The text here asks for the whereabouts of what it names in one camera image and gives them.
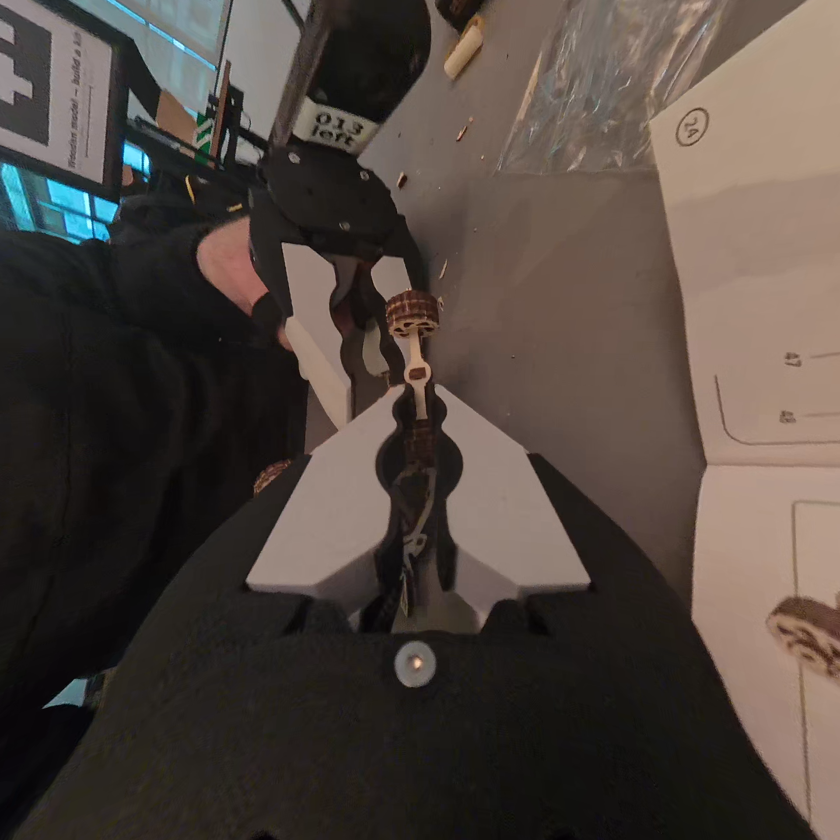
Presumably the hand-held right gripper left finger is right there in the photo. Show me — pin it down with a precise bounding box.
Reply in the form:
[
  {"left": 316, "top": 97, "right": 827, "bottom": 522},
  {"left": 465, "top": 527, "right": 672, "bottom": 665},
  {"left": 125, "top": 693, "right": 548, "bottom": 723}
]
[{"left": 246, "top": 382, "right": 417, "bottom": 634}]

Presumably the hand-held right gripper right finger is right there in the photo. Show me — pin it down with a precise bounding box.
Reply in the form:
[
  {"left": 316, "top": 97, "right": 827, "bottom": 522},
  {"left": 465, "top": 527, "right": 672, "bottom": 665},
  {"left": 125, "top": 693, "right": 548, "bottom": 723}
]
[{"left": 427, "top": 384, "right": 592, "bottom": 634}]

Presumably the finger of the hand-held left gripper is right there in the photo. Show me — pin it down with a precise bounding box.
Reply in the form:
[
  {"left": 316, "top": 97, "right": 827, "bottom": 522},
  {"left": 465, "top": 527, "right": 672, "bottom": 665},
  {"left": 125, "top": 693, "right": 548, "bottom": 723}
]
[
  {"left": 361, "top": 256, "right": 414, "bottom": 388},
  {"left": 282, "top": 243, "right": 358, "bottom": 429}
]

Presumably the wooden wheel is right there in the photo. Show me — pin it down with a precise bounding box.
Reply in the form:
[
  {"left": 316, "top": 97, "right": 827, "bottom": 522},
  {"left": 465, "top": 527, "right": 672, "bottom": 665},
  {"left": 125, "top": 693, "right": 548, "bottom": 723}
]
[{"left": 385, "top": 290, "right": 442, "bottom": 470}]

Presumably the person's left hand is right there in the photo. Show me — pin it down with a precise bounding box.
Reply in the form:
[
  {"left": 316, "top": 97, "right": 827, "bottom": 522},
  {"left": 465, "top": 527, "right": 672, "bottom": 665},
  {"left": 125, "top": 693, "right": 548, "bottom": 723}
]
[{"left": 196, "top": 215, "right": 293, "bottom": 350}]

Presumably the small cream cylinder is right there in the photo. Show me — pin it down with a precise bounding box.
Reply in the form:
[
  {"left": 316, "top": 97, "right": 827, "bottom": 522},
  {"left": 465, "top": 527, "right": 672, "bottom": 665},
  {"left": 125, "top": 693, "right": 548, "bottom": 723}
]
[{"left": 444, "top": 16, "right": 486, "bottom": 81}]

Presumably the person's black-clothed body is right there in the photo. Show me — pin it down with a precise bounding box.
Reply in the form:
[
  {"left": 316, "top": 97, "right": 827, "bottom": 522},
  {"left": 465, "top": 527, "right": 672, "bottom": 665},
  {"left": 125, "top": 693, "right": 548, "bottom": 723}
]
[{"left": 0, "top": 230, "right": 309, "bottom": 840}]

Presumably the white printed sign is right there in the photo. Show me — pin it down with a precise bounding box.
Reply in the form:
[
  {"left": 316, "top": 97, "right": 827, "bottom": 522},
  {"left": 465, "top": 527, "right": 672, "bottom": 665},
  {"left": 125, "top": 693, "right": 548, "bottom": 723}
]
[{"left": 0, "top": 0, "right": 127, "bottom": 193}]

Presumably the clear plastic bag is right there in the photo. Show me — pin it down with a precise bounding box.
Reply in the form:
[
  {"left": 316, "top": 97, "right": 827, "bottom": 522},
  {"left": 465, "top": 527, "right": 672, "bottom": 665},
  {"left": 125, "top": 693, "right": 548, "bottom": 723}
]
[{"left": 495, "top": 0, "right": 731, "bottom": 175}]

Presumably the assembly instruction booklet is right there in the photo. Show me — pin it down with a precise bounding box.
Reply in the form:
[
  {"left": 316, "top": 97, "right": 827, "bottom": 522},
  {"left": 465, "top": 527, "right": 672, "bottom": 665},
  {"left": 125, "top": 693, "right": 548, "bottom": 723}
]
[{"left": 650, "top": 0, "right": 840, "bottom": 840}]

